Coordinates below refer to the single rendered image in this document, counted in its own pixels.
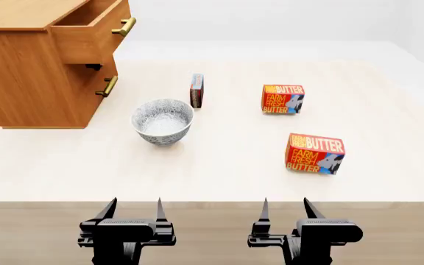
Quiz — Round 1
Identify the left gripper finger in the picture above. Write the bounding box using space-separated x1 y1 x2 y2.
93 197 119 224
155 197 169 223

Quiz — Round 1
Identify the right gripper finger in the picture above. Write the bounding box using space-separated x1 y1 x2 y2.
303 197 327 221
258 197 271 225

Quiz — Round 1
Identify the closed wooden drawer front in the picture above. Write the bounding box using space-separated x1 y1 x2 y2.
82 56 119 130

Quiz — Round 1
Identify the chocolate pudding box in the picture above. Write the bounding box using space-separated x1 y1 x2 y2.
189 73 205 109

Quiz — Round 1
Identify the wooden cabinet body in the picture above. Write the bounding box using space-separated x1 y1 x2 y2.
0 0 119 130

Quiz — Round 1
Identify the open wooden drawer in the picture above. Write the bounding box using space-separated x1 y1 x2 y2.
49 0 133 66

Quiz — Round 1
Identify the red butter box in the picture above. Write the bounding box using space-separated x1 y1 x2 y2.
261 84 305 116
284 132 347 176

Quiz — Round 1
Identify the white patterned ceramic bowl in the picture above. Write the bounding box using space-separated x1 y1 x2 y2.
130 98 195 147

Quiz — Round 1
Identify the right black wrist camera box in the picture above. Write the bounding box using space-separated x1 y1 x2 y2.
295 217 364 244

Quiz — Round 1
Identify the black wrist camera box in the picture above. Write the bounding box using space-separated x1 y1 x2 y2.
96 218 155 244
295 217 364 244

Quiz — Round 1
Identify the left black wrist camera box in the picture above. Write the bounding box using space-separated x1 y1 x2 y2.
96 218 155 244

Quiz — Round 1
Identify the brass handle of closed drawer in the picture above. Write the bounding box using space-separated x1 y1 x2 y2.
94 75 119 98

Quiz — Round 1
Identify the brass handle of open drawer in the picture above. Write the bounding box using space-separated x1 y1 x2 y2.
111 16 138 38

